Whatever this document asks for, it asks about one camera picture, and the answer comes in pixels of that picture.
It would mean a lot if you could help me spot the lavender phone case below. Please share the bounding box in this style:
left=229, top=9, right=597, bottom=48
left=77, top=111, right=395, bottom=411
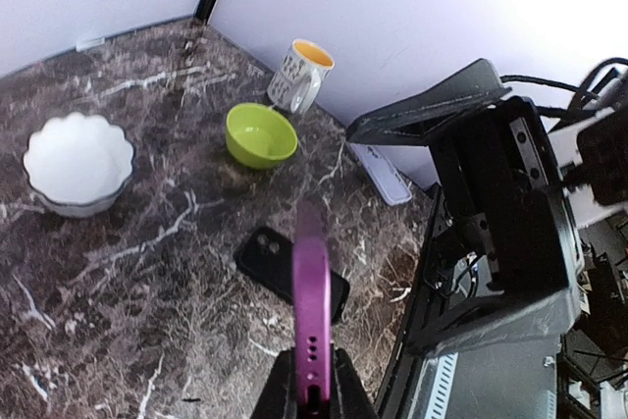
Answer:
left=348, top=143, right=412, bottom=206

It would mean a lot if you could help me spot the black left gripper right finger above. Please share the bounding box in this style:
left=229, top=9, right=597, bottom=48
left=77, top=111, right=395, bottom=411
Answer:
left=330, top=348, right=378, bottom=419

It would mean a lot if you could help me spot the green bowl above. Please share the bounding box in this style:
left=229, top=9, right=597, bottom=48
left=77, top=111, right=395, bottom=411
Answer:
left=226, top=103, right=298, bottom=170

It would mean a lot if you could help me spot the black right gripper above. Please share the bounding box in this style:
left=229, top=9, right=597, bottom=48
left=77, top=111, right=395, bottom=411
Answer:
left=345, top=58, right=582, bottom=355

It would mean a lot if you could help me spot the purple smartphone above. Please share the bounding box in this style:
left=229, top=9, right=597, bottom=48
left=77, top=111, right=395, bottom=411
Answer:
left=291, top=201, right=332, bottom=418

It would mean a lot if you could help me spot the black phone case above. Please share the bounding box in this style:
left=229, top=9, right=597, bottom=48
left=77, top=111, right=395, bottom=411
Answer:
left=234, top=226, right=350, bottom=325

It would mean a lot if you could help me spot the white mug yellow inside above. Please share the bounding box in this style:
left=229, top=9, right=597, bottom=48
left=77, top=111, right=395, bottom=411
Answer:
left=266, top=38, right=335, bottom=114

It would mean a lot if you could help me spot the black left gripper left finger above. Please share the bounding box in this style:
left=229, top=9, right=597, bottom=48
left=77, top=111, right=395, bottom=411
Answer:
left=250, top=349, right=298, bottom=419

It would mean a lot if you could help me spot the white scalloped bowl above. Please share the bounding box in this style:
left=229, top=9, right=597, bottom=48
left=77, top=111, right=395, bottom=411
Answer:
left=23, top=112, right=135, bottom=219

